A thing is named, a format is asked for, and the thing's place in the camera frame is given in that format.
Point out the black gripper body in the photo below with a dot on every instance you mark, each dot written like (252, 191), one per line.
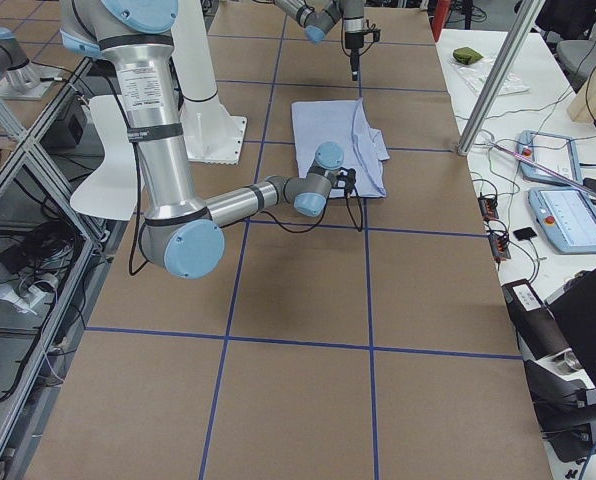
(353, 41)

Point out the light blue striped shirt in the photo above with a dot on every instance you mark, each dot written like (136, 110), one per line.
(343, 122)

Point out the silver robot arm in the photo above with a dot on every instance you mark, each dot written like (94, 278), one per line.
(317, 23)
(182, 232)

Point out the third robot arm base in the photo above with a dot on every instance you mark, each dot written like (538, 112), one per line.
(20, 79)

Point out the red fire extinguisher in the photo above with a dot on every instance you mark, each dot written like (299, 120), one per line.
(440, 17)

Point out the green cloth bundle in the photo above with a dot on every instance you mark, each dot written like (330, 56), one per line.
(466, 56)

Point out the orange circuit board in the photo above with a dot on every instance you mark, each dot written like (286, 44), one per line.
(488, 207)
(499, 245)

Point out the upper teach pendant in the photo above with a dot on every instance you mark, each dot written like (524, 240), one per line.
(557, 153)

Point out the teach pendant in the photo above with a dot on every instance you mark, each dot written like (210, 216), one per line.
(557, 153)
(566, 217)

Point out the small black device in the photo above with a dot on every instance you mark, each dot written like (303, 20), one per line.
(525, 234)

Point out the lower teach pendant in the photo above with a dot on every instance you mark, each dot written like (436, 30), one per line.
(566, 217)

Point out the white plastic chair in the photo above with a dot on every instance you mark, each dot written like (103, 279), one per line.
(110, 191)

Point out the white power strip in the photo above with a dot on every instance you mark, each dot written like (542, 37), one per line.
(29, 299)

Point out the black machine with label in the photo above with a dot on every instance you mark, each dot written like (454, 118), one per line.
(565, 409)

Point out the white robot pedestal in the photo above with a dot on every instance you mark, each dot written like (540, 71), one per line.
(211, 134)

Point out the aluminium frame post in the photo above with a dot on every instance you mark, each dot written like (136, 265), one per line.
(506, 56)

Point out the aluminium frame rack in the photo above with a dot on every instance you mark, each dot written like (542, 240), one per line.
(42, 238)

